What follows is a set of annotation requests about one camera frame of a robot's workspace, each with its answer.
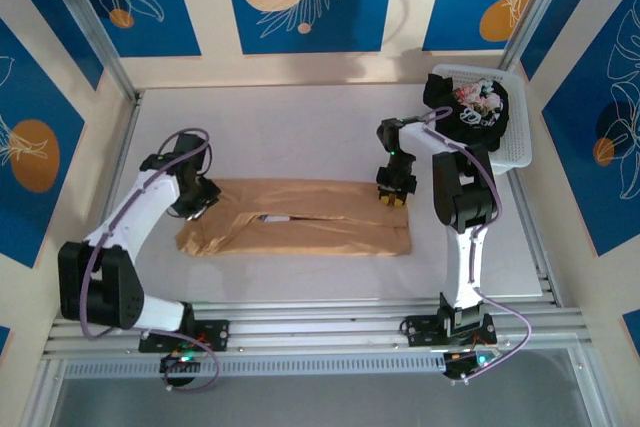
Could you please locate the tan t-shirt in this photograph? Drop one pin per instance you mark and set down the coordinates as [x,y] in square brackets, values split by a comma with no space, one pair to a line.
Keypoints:
[310,242]

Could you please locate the blue poster dark circle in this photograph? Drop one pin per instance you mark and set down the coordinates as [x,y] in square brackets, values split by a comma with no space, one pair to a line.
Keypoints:
[595,162]

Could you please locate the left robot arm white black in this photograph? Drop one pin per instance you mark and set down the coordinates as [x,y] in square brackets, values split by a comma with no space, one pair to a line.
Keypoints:
[150,202]

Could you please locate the blue poster orange circle fern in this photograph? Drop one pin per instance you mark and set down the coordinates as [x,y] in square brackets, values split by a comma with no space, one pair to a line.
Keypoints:
[470,2]

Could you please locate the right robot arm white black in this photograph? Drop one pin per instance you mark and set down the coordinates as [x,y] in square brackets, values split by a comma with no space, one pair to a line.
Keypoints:
[462,257]

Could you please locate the blue floral wall poster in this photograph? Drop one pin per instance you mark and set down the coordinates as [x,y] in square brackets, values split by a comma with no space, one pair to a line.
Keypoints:
[150,2]
[585,2]
[40,12]

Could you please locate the blue poster cream circle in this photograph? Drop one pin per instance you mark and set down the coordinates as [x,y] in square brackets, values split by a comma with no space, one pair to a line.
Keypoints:
[310,2]

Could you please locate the aluminium corner post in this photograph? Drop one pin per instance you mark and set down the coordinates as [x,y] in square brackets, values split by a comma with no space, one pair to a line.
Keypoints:
[95,27]
[537,7]

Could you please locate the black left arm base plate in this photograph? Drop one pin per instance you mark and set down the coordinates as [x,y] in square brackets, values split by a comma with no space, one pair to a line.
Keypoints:
[215,334]

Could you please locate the white plastic basket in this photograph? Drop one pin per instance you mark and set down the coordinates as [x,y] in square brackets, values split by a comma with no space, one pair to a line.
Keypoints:
[518,112]

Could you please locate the black floral print t-shirt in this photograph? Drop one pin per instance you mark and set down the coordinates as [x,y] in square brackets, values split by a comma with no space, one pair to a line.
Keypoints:
[450,117]

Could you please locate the aluminium frame rails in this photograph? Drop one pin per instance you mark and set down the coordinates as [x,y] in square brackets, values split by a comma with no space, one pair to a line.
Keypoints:
[320,322]

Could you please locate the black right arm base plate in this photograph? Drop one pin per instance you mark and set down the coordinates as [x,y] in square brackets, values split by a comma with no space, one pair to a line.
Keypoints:
[422,329]

